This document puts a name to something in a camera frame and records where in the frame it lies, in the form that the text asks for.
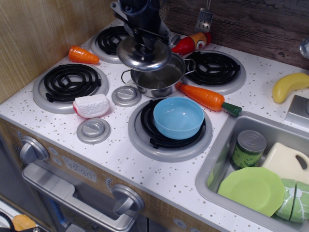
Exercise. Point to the silver stovetop knob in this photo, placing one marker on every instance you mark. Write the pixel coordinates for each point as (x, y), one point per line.
(126, 96)
(93, 131)

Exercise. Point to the white pink toy fish slice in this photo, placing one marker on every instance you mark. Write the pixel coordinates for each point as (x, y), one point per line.
(91, 106)

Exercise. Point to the small orange toy carrot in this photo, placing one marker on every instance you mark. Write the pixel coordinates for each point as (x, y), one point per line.
(80, 55)

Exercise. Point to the silver pot lid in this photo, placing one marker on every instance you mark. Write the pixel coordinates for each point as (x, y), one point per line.
(138, 57)

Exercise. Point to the hanging silver spatula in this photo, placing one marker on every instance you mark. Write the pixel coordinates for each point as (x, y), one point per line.
(204, 19)

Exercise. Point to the light blue plastic bowl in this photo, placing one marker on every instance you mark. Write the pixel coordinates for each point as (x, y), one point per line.
(178, 118)

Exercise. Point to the front left black burner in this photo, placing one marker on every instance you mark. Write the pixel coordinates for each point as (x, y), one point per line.
(56, 89)

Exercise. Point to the left silver oven knob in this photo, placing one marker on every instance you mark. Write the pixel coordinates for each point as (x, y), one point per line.
(32, 150)

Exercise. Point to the red yellow toy bottle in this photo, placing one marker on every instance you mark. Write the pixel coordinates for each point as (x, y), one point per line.
(193, 42)

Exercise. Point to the right silver oven knob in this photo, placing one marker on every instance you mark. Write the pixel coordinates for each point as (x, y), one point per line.
(126, 199)

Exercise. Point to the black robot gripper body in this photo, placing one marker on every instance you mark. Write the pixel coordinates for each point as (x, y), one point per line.
(142, 21)

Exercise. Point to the silver oven knob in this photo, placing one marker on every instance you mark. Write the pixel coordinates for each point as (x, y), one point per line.
(32, 150)
(126, 199)

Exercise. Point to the green toy cabbage half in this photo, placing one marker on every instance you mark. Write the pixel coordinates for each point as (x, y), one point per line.
(285, 210)

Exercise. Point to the back right black burner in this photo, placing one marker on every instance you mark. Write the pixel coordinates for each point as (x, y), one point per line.
(215, 71)

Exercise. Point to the hanging silver strainer spoon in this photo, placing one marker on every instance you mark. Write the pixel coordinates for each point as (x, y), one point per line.
(163, 9)

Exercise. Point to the small silver pot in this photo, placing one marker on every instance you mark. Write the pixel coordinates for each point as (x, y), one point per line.
(165, 81)

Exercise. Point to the green toy can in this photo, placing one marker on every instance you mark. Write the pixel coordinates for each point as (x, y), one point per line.
(248, 150)

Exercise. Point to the orange object bottom left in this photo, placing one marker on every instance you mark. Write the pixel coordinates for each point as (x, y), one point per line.
(23, 222)

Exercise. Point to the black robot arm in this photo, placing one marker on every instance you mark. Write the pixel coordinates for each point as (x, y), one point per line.
(144, 20)

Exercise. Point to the yellow toy banana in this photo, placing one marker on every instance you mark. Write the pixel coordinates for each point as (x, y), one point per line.
(288, 83)

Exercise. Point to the lower silver stovetop knob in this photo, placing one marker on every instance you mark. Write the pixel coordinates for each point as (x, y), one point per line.
(93, 131)

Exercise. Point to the front right black burner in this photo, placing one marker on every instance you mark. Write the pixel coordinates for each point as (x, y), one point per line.
(145, 137)

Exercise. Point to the oven clock display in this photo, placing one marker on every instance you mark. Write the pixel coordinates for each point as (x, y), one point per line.
(80, 169)

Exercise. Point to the cream toy cutting board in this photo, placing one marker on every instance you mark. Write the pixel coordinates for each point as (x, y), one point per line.
(287, 163)

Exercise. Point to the silver oven door handle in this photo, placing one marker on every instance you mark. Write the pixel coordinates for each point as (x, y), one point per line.
(62, 192)

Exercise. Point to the silver sink basin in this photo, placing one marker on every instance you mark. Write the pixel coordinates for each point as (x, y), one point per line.
(233, 216)

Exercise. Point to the upper silver stovetop knob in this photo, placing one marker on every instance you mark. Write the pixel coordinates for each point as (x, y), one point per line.
(126, 96)

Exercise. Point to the green plastic plate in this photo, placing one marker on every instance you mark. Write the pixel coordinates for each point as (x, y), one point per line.
(256, 188)

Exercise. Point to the large orange toy carrot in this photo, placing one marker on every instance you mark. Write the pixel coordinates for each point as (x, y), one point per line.
(210, 99)

